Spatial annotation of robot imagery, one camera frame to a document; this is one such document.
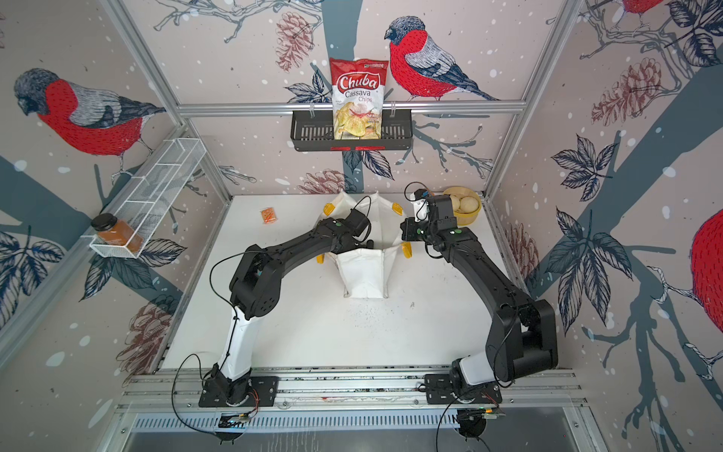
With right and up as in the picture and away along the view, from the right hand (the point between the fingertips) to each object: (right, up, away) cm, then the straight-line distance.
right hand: (401, 222), depth 86 cm
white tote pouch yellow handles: (-11, -16, -1) cm, 20 cm away
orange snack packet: (-52, +2, +28) cm, 59 cm away
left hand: (-14, -11, +11) cm, 20 cm away
